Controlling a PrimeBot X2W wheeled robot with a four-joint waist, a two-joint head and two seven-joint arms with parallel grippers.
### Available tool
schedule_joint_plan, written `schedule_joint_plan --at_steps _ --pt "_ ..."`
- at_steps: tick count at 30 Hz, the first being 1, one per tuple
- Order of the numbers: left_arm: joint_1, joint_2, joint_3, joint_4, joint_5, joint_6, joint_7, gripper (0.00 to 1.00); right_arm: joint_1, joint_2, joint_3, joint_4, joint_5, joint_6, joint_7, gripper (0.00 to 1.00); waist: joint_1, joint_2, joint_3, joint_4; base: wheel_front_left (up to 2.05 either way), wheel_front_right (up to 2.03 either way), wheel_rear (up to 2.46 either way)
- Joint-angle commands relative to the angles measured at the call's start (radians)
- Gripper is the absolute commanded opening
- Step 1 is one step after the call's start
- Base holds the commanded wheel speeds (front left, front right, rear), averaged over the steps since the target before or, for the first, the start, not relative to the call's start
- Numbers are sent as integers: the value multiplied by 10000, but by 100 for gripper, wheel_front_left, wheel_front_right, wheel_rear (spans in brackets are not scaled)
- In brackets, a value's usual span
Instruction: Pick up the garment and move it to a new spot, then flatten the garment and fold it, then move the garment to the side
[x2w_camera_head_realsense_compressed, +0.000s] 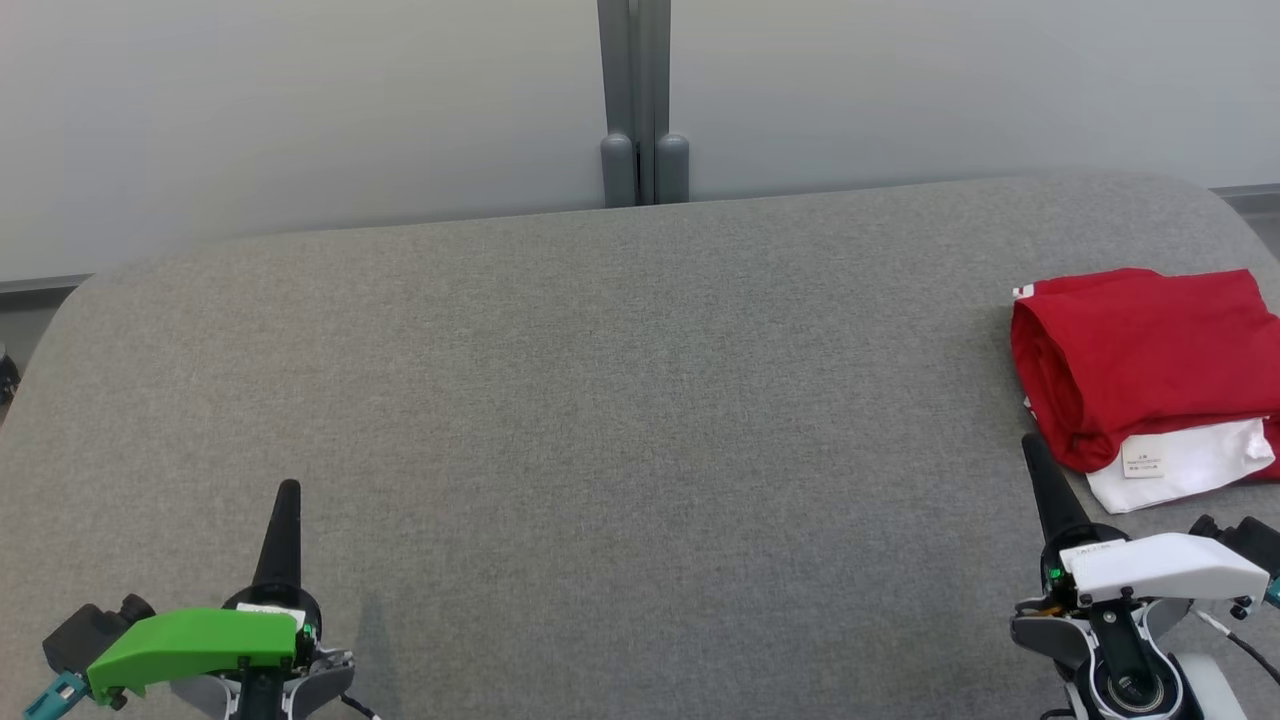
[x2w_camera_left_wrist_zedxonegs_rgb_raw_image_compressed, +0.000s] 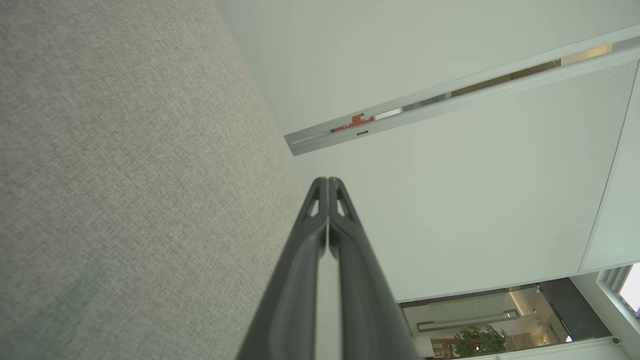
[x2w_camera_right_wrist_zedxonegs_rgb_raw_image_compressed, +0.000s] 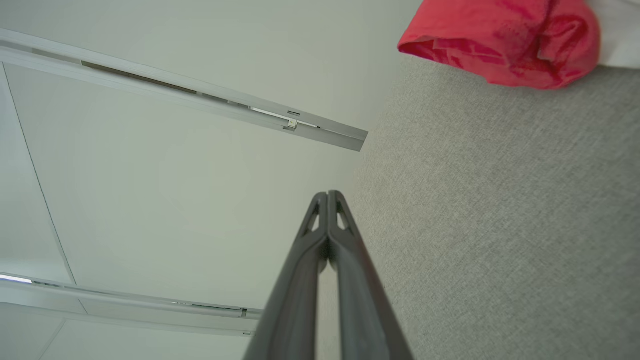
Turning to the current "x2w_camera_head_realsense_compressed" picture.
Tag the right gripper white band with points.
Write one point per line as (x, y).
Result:
(1160, 570)

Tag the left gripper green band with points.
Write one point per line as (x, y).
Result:
(190, 645)

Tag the red jersey with white sleeves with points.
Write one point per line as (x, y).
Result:
(1140, 360)

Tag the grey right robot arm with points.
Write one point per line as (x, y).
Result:
(1130, 680)

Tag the grey fabric sofa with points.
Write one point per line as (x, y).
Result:
(600, 400)

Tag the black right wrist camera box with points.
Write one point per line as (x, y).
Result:
(1255, 540)

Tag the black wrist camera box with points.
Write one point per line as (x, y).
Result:
(85, 630)
(1255, 540)

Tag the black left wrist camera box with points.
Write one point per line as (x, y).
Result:
(85, 630)

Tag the grey partition post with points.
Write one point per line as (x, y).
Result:
(645, 90)

